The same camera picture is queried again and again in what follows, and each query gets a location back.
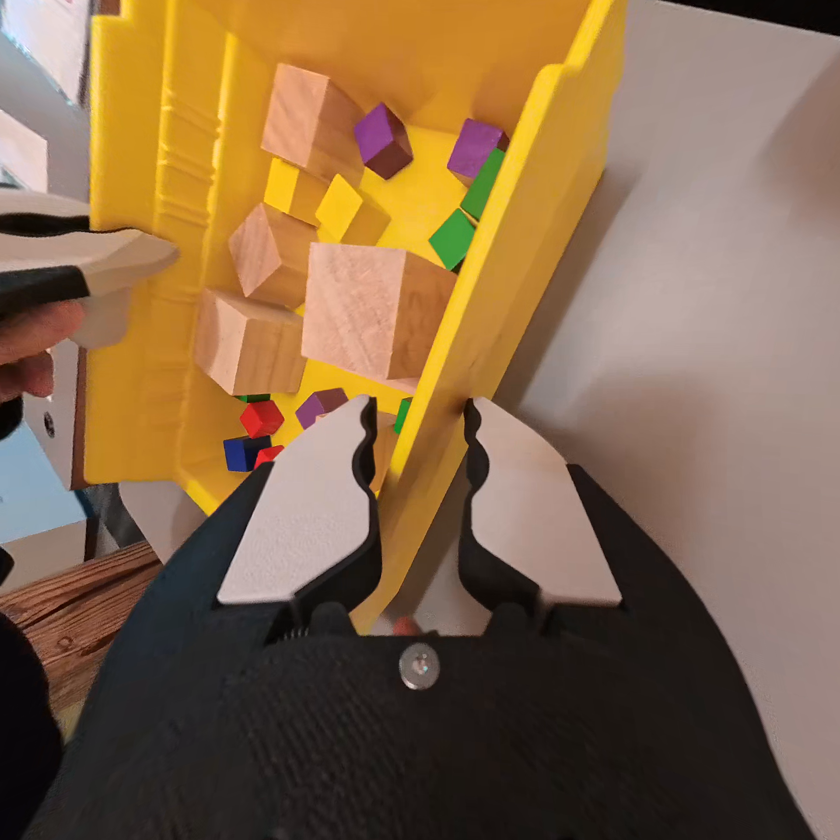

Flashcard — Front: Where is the person's dark clothing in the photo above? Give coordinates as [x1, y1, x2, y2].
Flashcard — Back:
[0, 610, 64, 840]

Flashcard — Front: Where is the group of small coloured cubes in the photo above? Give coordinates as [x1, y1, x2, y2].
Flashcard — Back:
[223, 101, 511, 473]

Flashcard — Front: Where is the yellow plastic box with ridges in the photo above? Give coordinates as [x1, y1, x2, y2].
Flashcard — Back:
[84, 0, 627, 636]

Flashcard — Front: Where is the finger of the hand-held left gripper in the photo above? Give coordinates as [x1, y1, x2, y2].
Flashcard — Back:
[0, 226, 182, 350]
[0, 193, 91, 236]

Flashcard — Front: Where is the person's left hand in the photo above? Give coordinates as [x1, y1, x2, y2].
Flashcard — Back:
[0, 301, 88, 403]

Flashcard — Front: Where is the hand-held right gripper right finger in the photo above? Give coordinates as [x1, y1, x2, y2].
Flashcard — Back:
[457, 395, 623, 632]

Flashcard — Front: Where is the group of large wooden cubes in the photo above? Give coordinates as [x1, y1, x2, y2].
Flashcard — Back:
[193, 63, 458, 493]

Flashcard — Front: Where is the white panel with screw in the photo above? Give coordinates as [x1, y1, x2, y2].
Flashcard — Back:
[23, 341, 89, 492]

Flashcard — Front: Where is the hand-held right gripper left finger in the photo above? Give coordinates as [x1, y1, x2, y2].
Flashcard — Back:
[217, 394, 384, 626]

